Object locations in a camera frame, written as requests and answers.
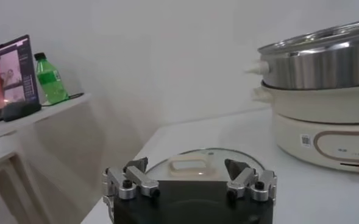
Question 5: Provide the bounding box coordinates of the perforated steel steamer basket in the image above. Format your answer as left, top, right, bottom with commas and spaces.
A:
244, 16, 359, 91

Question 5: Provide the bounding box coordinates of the green plastic bottle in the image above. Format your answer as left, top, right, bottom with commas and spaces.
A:
34, 52, 70, 105

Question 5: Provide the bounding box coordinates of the cream electric cooker pot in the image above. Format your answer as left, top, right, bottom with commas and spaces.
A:
252, 80, 359, 180

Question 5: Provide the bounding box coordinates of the white side table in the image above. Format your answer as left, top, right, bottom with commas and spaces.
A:
0, 93, 92, 224

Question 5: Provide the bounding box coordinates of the laptop screen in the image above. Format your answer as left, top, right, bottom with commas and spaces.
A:
0, 34, 40, 126

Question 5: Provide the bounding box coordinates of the black rounded device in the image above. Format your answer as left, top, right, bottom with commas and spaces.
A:
1, 101, 43, 122

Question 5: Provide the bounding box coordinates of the round glass pot lid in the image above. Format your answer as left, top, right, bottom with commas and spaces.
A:
145, 147, 266, 182

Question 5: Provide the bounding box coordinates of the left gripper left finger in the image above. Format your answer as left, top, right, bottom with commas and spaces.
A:
102, 156, 161, 201

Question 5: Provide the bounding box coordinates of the thin black cable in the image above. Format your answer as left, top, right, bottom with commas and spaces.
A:
41, 93, 85, 107

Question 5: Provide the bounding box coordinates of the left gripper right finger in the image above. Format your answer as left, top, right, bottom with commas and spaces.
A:
224, 158, 278, 203

